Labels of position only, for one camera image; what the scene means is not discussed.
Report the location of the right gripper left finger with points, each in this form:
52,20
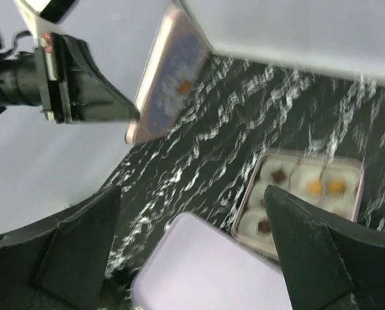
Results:
59,262

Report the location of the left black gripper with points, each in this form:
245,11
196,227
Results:
90,98

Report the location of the lilac plastic tray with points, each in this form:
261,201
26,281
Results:
195,266

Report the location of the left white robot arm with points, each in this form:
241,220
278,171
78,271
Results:
18,78

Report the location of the pink tin lid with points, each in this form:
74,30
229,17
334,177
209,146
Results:
176,58

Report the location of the orange caramel chocolate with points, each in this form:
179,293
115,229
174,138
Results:
336,187

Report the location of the pink chocolate tin box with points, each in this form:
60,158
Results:
288,206

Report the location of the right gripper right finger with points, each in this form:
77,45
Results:
341,266

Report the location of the dark square chocolate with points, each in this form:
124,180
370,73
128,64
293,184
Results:
263,227

